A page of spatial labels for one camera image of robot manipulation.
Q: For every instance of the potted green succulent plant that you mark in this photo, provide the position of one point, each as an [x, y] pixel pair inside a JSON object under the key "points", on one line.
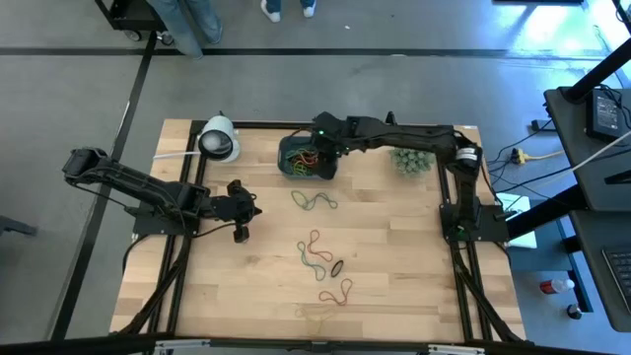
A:
{"points": [[411, 163]]}

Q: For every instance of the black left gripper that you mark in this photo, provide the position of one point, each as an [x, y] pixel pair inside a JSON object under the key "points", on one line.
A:
{"points": [[227, 207]]}

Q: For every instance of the black power adapter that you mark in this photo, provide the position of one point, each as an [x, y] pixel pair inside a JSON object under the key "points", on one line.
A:
{"points": [[604, 113]]}

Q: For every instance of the black slanted support beam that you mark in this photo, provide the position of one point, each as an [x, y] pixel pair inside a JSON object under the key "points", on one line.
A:
{"points": [[547, 212]]}

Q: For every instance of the yellow power plug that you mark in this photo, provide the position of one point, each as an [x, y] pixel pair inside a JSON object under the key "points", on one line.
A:
{"points": [[518, 157]]}

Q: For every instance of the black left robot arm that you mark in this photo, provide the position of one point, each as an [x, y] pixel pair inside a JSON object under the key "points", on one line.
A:
{"points": [[138, 182]]}

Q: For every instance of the small black plug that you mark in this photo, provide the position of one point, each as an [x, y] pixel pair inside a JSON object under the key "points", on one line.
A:
{"points": [[536, 125]]}

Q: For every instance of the black keyboard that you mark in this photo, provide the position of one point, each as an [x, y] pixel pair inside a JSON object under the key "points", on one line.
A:
{"points": [[621, 276]]}

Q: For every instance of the teal plastic bin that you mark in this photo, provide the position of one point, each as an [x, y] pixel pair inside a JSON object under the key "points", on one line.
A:
{"points": [[282, 158]]}

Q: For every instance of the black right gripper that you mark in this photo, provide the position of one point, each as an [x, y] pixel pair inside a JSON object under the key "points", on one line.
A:
{"points": [[330, 135]]}

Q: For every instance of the person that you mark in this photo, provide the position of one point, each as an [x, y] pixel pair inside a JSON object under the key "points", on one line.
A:
{"points": [[271, 12], [182, 29]]}

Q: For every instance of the teal rubber band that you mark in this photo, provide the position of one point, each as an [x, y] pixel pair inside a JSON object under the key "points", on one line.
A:
{"points": [[308, 262], [335, 203]]}

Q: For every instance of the green rubber band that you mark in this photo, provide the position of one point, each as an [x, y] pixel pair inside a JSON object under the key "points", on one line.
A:
{"points": [[292, 197], [298, 170]]}

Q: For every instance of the black desk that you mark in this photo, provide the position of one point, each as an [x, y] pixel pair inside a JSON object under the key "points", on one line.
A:
{"points": [[567, 148], [591, 276]]}

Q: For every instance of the white spotlight lamp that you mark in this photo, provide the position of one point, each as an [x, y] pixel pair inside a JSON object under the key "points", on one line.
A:
{"points": [[219, 143]]}

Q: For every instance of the black wheeled cart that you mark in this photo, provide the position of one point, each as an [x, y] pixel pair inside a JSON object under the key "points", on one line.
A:
{"points": [[143, 12]]}

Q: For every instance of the black chair base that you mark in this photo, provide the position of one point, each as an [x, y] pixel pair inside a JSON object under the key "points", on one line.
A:
{"points": [[15, 226]]}

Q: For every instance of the black diagonal pole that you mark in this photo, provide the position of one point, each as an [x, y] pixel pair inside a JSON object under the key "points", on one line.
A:
{"points": [[601, 71]]}

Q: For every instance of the black cylindrical cup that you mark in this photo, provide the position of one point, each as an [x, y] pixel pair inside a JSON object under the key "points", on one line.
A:
{"points": [[341, 262]]}

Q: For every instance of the yellow rubber band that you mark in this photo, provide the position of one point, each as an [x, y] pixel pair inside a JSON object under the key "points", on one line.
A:
{"points": [[315, 314]]}

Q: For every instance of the black crossbar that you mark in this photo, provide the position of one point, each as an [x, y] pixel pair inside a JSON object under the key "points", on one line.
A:
{"points": [[98, 345]]}

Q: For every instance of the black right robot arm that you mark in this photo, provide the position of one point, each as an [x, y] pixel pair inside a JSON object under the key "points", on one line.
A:
{"points": [[409, 135]]}

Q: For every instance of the red rubber band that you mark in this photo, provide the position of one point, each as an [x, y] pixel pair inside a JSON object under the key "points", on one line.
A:
{"points": [[304, 159], [341, 296], [311, 246]]}

